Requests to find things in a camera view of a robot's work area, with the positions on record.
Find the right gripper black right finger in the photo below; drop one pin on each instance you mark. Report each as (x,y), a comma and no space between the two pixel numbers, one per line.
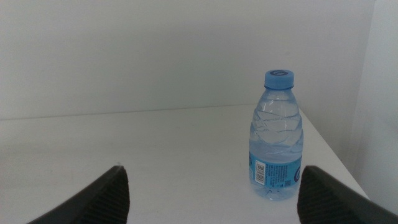
(326,202)

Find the clear blue-capped water bottle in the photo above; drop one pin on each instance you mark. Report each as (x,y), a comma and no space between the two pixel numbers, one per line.
(276,140)

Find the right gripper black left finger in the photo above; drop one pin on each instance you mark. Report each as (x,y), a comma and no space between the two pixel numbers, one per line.
(102,202)

